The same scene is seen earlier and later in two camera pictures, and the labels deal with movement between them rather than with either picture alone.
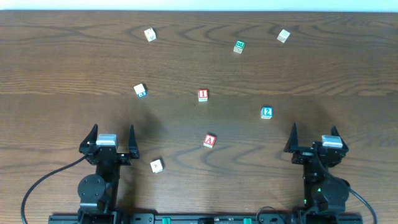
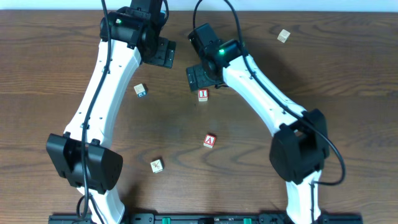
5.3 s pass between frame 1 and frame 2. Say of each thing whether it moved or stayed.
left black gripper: moved
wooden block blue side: stayed
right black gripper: moved
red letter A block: stayed
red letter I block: stayed
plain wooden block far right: stayed
